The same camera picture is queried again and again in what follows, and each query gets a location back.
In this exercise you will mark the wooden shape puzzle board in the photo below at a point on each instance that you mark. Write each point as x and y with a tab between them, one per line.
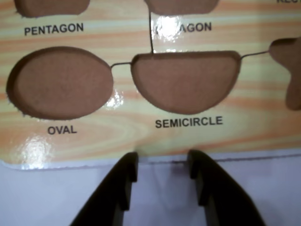
131	139

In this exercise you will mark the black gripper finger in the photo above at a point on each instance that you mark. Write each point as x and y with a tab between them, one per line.
218	195
110	193

